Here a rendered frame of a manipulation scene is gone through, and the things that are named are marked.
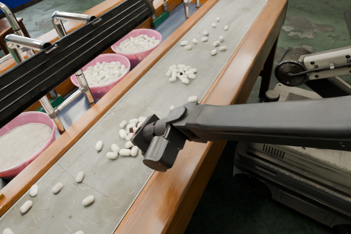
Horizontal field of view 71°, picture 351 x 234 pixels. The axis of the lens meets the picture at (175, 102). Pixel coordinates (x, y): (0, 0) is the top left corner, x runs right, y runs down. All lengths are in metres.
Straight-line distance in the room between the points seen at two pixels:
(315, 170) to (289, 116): 0.89
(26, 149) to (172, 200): 0.56
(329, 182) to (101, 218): 0.92
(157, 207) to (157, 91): 0.49
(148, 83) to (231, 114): 0.67
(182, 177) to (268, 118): 0.38
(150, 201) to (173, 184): 0.07
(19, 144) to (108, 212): 0.45
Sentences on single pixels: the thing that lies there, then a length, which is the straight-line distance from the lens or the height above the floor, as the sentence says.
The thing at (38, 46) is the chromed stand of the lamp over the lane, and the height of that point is 1.11.
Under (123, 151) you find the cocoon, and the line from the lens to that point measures 0.79.
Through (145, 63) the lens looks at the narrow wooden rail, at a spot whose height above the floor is 0.76.
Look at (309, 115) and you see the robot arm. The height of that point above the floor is 1.13.
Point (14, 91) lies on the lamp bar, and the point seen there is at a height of 1.08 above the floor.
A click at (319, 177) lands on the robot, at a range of 1.26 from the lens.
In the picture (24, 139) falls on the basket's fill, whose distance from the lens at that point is 1.03.
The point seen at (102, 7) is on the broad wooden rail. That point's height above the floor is 0.76.
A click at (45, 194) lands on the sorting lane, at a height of 0.74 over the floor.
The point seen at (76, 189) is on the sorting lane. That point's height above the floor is 0.74.
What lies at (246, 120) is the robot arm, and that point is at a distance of 0.39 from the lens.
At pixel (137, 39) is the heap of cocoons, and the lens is 1.43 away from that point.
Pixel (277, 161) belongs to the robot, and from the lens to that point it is 1.25.
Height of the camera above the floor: 1.36
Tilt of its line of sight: 41 degrees down
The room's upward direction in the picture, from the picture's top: 7 degrees counter-clockwise
